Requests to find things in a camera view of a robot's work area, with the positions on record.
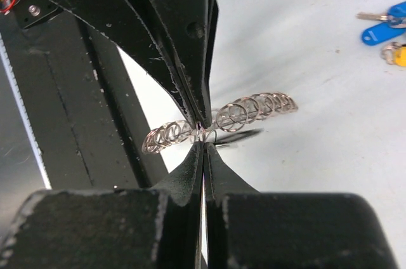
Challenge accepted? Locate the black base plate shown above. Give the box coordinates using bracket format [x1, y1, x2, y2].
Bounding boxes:
[1, 0, 167, 190]

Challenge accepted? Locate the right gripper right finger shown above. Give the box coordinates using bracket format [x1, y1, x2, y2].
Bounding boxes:
[204, 143, 397, 268]

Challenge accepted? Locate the upper blue key tag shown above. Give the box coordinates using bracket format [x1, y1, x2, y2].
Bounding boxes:
[388, 1, 406, 25]

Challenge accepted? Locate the black key tag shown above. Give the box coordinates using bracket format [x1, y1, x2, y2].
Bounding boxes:
[213, 129, 263, 147]

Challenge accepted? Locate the white slotted cable duct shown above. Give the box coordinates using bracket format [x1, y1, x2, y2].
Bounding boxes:
[1, 37, 52, 190]

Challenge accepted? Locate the blue key tag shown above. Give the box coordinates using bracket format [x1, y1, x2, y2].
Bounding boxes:
[360, 23, 405, 46]
[388, 1, 406, 25]

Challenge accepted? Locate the yellow key tag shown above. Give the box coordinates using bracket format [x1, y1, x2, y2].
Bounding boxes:
[393, 46, 406, 67]

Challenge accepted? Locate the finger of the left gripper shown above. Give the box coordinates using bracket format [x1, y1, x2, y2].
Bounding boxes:
[49, 0, 196, 126]

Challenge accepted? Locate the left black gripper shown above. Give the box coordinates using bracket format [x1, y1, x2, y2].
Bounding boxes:
[148, 0, 218, 128]

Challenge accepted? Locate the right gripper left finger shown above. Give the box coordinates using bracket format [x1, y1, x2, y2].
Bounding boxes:
[1, 142, 203, 268]

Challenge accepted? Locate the lower blue key tag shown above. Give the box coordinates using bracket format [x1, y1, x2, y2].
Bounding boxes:
[360, 23, 405, 46]

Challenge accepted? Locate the metal disc with keyrings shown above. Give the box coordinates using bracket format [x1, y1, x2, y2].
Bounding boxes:
[141, 92, 298, 154]

